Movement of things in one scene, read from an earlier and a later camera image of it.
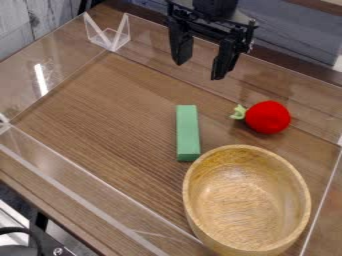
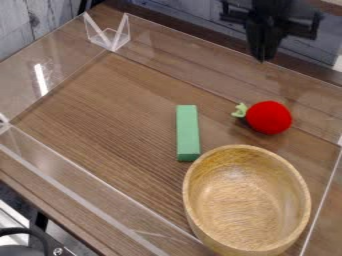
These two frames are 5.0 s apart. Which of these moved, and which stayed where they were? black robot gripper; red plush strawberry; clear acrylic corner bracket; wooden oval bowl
Moved: black robot gripper
Stayed: wooden oval bowl; red plush strawberry; clear acrylic corner bracket
